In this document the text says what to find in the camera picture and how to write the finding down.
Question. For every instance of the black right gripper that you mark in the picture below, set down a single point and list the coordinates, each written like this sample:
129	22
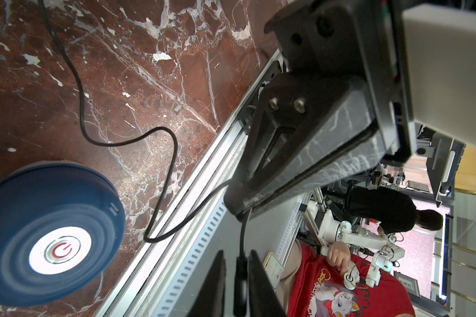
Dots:
310	131

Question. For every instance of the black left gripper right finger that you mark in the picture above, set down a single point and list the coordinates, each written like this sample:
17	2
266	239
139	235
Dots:
262	298

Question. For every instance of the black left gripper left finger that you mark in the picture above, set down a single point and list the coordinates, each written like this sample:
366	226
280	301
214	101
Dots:
211	298

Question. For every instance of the person in red shirt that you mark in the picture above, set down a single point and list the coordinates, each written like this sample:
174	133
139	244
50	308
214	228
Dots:
313	285

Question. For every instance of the person in black shirt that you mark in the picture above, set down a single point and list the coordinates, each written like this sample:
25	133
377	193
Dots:
394	210

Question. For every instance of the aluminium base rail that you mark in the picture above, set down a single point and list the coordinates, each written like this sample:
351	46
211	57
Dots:
164	279

